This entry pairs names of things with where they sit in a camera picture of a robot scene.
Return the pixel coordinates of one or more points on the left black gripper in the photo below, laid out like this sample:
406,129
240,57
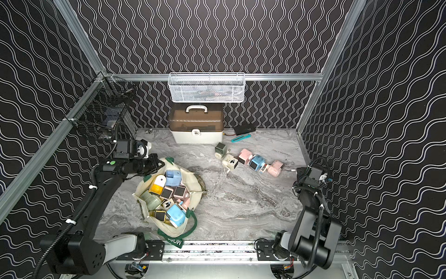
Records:
151,165

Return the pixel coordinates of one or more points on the pink round pencil sharpener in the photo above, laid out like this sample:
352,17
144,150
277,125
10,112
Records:
275,168

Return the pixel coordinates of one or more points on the cream tote bag green handles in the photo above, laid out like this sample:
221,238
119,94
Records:
187,195

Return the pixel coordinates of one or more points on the blue square pencil sharpener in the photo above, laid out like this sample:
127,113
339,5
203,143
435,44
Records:
258,163

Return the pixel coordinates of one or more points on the green pencil sharpener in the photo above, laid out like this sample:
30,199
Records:
220,150

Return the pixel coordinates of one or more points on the cream white pencil sharpener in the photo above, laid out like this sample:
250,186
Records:
230,162

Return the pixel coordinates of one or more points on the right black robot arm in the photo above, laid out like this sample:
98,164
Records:
314,238

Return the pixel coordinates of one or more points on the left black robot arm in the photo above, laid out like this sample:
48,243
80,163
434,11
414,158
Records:
73,250

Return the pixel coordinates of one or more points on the yellow pencil sharpener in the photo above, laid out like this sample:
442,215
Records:
157,185

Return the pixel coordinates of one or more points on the light blue pencil sharpener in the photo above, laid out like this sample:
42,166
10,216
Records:
173,178

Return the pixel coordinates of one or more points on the blue rounded pencil sharpener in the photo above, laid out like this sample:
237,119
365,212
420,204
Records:
176,215

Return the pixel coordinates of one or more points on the brown lid white toolbox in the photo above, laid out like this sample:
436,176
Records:
197,124

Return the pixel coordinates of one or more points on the teal utility knife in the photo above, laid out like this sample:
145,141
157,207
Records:
240,138

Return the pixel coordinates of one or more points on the black battery pack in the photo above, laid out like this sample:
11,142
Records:
244,129

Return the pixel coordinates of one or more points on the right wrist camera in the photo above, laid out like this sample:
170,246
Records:
314,172

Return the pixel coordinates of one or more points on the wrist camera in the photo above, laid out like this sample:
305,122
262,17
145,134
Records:
314,172
131,149

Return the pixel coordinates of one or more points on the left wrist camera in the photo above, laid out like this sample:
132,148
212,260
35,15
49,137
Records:
131,149

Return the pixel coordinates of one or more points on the black wire basket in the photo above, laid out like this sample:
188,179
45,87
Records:
106,114

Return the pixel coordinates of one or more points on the white wire mesh basket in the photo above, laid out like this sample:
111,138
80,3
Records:
207,87

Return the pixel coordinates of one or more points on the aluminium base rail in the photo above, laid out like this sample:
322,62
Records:
248,252

